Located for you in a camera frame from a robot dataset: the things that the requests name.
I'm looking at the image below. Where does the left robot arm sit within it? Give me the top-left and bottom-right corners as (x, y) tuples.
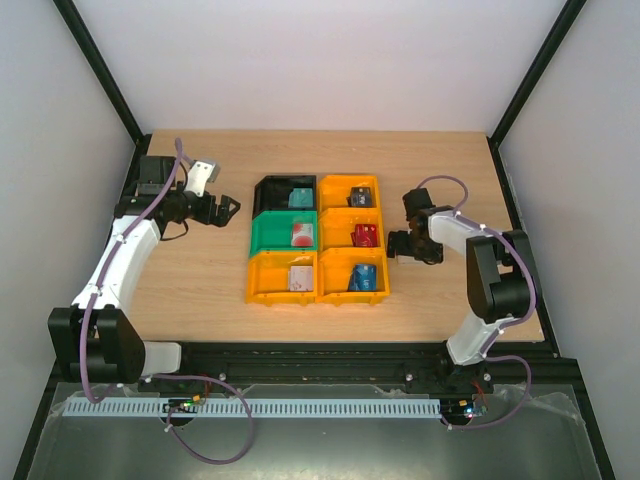
(47, 154), (240, 384)

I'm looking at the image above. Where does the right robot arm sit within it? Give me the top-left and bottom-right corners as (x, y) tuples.
(387, 188), (538, 392)

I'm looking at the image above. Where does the dark blue card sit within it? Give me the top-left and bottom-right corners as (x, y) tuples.
(347, 186), (374, 208)

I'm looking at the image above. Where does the teal card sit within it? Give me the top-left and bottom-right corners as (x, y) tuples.
(288, 188), (315, 210)

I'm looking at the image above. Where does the red white card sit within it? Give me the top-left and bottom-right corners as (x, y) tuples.
(290, 222), (316, 249)

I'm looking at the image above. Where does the black bin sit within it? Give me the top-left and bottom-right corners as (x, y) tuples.
(252, 175), (317, 217)

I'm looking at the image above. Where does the green bin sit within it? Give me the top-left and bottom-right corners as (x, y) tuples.
(249, 210), (318, 257)

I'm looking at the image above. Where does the yellow bin middle right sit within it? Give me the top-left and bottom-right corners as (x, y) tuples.
(318, 207), (384, 251)

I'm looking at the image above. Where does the yellow bin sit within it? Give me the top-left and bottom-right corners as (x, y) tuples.
(245, 250), (319, 306)
(318, 175), (380, 212)
(318, 207), (384, 251)
(318, 247), (391, 306)

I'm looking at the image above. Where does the yellow bin front right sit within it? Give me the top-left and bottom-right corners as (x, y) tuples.
(318, 247), (391, 306)

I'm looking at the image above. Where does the yellow bin front left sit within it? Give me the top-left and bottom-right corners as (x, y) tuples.
(245, 250), (319, 306)

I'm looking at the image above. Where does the yellow bin back right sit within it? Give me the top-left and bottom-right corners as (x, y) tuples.
(318, 175), (380, 212)

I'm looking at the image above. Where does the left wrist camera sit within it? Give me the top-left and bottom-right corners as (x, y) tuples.
(185, 160), (221, 197)

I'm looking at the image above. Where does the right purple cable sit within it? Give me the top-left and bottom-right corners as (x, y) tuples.
(412, 173), (541, 432)

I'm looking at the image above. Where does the black aluminium frame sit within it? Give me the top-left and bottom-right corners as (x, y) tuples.
(14, 0), (640, 480)

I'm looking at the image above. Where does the grey cable duct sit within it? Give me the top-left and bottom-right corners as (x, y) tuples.
(62, 397), (441, 419)

